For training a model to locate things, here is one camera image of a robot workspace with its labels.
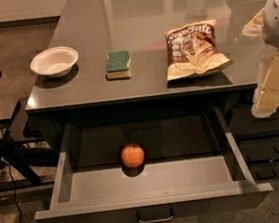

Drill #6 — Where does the open grey top drawer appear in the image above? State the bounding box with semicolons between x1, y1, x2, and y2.
35;109;272;223

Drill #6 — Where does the green yellow sponge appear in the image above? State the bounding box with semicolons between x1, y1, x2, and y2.
105;51;131;80

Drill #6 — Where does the black cable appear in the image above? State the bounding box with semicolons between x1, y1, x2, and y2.
0;92;25;223

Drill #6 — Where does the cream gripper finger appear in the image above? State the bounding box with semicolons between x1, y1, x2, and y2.
242;8;264;37
251;50;279;118

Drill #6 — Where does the white bowl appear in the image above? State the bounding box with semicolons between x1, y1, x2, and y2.
30;46;79;78

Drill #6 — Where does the brown sea salt chip bag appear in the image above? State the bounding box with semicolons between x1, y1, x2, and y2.
165;20;232;81

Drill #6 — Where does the metal drawer handle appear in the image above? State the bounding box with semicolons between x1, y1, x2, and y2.
137;208;174;223

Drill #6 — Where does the orange fruit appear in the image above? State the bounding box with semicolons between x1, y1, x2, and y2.
120;143;145;169

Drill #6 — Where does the grey counter cabinet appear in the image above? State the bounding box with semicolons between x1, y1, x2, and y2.
26;0;274;150

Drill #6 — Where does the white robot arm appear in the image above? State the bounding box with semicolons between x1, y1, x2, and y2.
251;0;279;119

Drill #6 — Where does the black folding side table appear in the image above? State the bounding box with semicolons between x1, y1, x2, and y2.
0;71;58;193

